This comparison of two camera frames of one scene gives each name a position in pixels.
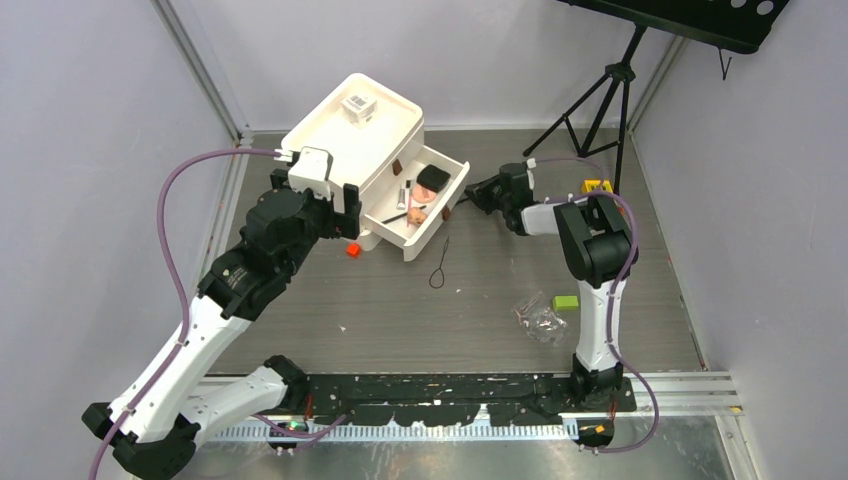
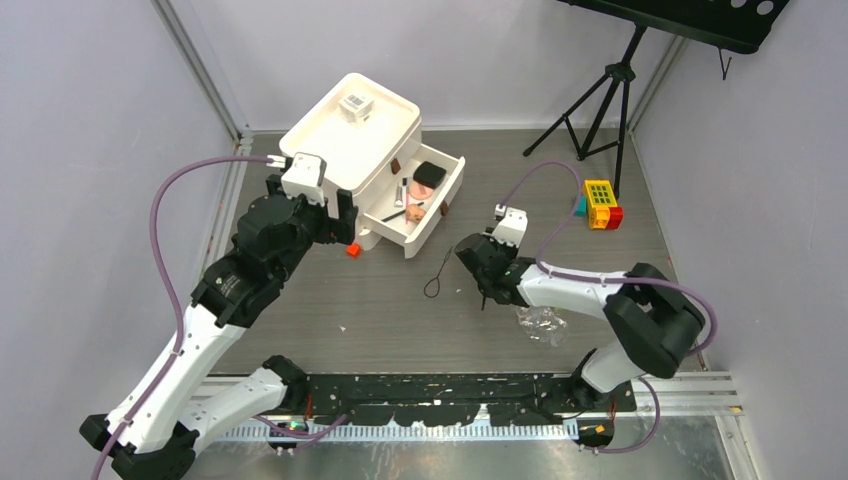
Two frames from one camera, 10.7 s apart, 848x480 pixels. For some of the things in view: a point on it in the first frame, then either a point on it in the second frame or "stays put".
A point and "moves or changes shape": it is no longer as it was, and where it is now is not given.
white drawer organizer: [375, 140] stays put
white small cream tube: [401, 204] stays put
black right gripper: [478, 193] → [513, 251]
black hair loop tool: [437, 278] moves or changes shape
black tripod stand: [622, 72] stays put
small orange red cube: [353, 250] stays put
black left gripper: [339, 223] stays put
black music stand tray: [739, 24] stays put
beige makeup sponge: [416, 216] stays put
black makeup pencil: [402, 215] moves or changes shape
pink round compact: [422, 195] moves or changes shape
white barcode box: [359, 109] stays put
